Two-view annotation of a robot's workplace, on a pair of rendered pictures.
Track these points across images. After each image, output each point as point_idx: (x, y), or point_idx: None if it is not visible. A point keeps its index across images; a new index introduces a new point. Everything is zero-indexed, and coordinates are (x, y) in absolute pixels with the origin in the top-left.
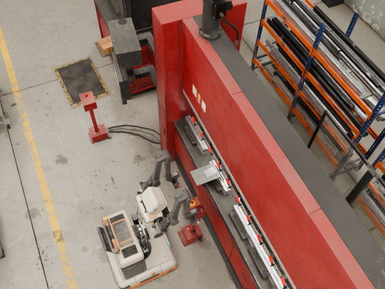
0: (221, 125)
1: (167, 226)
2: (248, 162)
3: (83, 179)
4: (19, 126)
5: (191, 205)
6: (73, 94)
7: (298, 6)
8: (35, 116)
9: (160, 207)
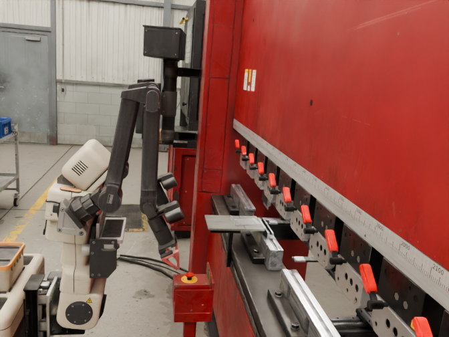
0: (273, 54)
1: (86, 208)
2: (314, 18)
3: None
4: (5, 232)
5: (186, 281)
6: None
7: None
8: (33, 229)
9: (92, 167)
